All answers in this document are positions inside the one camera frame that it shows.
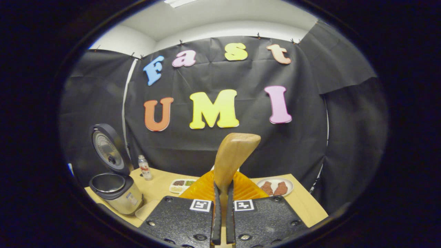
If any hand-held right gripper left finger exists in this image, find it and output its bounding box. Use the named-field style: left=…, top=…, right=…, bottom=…
left=138, top=170, right=222, bottom=248

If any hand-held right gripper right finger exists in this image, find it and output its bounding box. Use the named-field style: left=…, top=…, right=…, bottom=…
left=226, top=171, right=307, bottom=248

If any black silver rice cooker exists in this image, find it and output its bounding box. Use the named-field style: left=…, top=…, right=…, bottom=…
left=89, top=124, right=144, bottom=216

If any wooden spoon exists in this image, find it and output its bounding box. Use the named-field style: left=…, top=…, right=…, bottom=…
left=214, top=133, right=261, bottom=241

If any white divided dish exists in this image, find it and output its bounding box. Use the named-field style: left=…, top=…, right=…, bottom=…
left=169, top=178, right=197, bottom=194

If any white plate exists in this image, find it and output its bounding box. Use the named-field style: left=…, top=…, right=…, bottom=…
left=257, top=177, right=294, bottom=197

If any small plastic bottle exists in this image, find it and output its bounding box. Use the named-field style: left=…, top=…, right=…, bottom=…
left=138, top=155, right=153, bottom=181

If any large ceiling light panel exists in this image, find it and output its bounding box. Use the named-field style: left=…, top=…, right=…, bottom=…
left=164, top=0, right=198, bottom=8

